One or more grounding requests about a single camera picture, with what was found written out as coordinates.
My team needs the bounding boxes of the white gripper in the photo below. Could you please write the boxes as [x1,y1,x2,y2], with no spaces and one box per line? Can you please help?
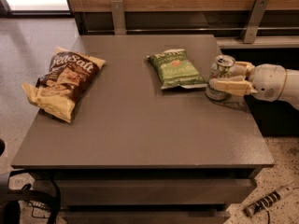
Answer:
[209,62,286,102]

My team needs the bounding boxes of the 7up soda can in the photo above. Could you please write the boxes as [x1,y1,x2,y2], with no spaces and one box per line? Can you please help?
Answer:
[206,55,235,101]

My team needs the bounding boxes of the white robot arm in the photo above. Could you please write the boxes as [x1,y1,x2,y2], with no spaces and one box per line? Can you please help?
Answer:
[209,62,299,109]

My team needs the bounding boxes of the green jalapeno chip bag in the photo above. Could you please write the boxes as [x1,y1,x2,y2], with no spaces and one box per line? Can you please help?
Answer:
[148,49,207,90]

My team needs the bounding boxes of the brown sea salt chip bag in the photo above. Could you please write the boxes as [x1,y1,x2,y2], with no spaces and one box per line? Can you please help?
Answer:
[21,47,106,122]

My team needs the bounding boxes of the white power strip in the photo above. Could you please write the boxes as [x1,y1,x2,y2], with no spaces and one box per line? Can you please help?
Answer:
[244,186,293,217]

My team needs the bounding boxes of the black chair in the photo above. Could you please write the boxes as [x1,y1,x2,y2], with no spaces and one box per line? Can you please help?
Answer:
[0,138,62,224]

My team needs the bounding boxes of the right metal bracket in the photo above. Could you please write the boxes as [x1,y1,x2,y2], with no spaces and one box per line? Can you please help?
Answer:
[241,0,269,44]

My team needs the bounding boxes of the metal bracket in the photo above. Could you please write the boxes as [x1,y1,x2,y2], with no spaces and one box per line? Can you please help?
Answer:
[110,0,127,35]
[241,0,269,44]

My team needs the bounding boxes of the left metal bracket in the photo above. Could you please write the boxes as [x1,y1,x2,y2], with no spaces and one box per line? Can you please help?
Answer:
[110,0,127,35]

